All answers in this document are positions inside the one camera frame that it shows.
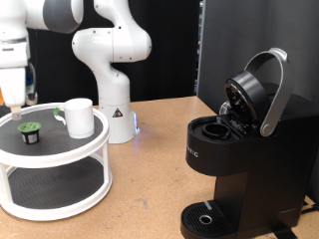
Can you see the clear water reservoir black lid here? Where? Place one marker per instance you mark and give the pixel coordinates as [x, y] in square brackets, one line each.
[224, 108]

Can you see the dark grey partition panel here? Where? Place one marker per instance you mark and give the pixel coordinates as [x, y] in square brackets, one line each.
[232, 33]

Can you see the black Keurig coffee machine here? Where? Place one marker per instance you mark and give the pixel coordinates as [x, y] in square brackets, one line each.
[259, 166]

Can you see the white two-tier turntable shelf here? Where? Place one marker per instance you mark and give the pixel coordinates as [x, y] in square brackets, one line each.
[66, 149]

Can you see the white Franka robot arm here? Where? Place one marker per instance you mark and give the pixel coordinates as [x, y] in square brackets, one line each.
[113, 83]

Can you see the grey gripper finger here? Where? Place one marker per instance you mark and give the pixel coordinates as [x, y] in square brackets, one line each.
[16, 113]

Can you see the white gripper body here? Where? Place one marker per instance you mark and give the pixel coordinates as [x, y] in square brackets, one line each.
[12, 86]

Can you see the black curtain backdrop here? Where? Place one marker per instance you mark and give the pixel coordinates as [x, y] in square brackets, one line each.
[172, 49]

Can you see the green-lidded coffee pod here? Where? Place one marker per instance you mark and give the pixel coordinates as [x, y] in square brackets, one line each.
[30, 127]

